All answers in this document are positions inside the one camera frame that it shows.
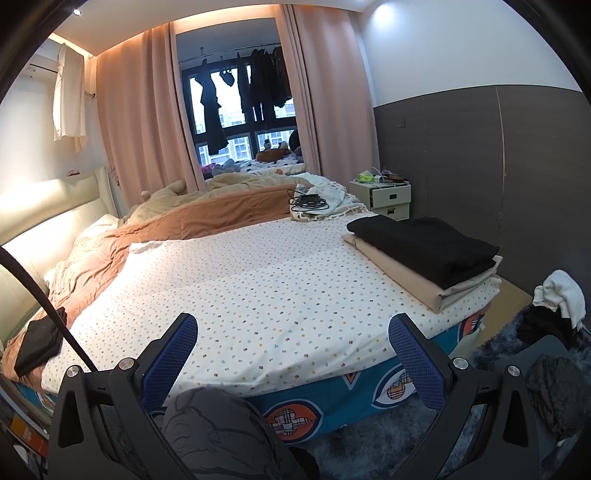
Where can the orange blanket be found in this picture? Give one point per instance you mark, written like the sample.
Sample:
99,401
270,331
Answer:
138,235

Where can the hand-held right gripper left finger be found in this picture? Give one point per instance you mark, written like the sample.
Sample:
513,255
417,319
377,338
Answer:
173,355

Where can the long black hanging coat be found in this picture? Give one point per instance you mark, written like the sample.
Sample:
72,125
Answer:
213,115

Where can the pink curtain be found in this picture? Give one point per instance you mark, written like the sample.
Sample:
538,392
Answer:
147,115
332,92

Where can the white hanging shirt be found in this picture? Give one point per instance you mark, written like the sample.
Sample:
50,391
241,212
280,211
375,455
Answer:
69,101

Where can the black jacket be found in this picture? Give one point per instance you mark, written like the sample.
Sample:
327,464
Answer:
429,249

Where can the row of dark hanging clothes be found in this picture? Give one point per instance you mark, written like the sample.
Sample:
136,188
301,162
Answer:
263,83

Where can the white padded headboard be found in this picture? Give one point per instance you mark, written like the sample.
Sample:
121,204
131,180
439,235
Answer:
55,212

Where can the white nightstand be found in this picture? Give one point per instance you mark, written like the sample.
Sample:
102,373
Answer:
390,198

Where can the folded black garment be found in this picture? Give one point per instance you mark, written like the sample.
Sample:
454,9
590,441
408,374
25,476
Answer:
39,344

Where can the dark grey crumpled garment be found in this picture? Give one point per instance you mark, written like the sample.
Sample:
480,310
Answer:
554,387

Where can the blue shaggy rug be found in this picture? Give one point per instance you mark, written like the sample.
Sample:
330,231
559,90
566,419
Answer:
369,457

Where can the white floral bed sheet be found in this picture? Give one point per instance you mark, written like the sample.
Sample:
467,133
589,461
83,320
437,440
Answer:
254,295

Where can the brown cardboard sheet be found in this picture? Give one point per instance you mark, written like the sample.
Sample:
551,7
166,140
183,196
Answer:
503,300

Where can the person's grey patterned trouser leg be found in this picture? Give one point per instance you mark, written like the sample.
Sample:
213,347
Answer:
217,434

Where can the white fringed cloth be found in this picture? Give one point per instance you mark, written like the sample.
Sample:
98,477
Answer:
332,196

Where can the blue plush toy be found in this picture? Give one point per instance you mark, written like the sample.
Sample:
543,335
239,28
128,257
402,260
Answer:
226,167

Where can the green nightstand item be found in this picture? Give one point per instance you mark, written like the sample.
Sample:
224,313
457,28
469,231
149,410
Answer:
367,177

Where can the orange printed box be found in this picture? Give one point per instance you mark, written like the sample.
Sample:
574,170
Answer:
23,429

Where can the white crumpled cloth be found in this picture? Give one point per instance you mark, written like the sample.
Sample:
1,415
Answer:
561,290

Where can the white air conditioner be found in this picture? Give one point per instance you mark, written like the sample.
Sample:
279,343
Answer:
41,64

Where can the dark round cushion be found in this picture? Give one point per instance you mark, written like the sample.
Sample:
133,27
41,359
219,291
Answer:
295,143

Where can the beige plush toy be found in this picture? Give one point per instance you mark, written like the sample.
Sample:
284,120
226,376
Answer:
171,189

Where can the cream duvet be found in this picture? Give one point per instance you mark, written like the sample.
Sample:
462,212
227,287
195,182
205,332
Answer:
249,182

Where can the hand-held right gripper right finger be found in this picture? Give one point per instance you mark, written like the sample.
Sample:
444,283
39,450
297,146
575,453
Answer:
413,360

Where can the black clothes pile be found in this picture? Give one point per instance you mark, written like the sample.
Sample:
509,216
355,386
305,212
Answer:
545,327

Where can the folded beige cloth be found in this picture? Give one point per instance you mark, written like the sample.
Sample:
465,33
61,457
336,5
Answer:
415,281

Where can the white pillow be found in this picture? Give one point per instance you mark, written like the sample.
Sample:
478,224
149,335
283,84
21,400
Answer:
99,226

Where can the brown plush toy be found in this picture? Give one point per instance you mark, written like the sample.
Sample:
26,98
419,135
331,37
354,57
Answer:
272,156

